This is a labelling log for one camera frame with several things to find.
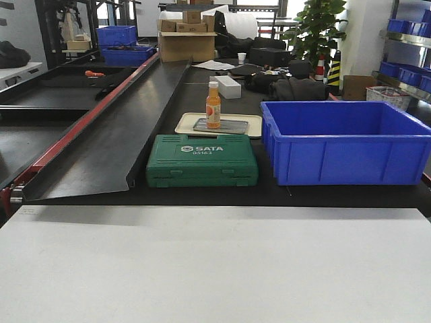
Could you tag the white paper cup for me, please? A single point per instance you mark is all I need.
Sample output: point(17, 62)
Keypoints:
point(241, 58)

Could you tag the brown cardboard box on floor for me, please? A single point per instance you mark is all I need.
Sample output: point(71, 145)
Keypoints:
point(354, 87)

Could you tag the cream plastic tray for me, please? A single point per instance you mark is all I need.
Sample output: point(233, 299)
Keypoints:
point(188, 120)

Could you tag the blue crate on conveyor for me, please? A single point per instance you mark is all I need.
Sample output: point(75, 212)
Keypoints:
point(131, 56)

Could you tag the dark grey clothing pile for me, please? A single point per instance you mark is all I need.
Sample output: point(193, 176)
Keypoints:
point(293, 89)

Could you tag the small grey metal tray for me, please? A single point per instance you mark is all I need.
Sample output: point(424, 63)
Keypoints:
point(226, 126)

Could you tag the black yellow striped cone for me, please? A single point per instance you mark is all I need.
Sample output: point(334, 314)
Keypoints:
point(333, 76)

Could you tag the red white traffic cone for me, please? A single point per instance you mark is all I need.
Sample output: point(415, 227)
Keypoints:
point(320, 68)

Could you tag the orange juice bottle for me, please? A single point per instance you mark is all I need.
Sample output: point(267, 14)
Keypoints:
point(213, 107)

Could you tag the orange tool on conveyor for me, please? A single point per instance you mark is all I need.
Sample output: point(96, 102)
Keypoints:
point(90, 73)

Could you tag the upper blue crate stacked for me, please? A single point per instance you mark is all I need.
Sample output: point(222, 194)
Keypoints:
point(117, 35)

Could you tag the green potted plant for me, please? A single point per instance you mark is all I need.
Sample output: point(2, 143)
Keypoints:
point(316, 32)

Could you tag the white rectangular box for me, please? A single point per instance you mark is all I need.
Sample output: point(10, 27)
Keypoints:
point(228, 88)

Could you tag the large blue plastic bin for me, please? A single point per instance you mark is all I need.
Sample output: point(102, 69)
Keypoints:
point(343, 143)

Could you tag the green SATA tool case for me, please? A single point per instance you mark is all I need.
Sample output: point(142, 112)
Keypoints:
point(181, 161)

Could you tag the large open cardboard box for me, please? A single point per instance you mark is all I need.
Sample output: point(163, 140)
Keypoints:
point(183, 46)

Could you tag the long black metal chute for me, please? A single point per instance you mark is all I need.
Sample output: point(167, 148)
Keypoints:
point(106, 155)

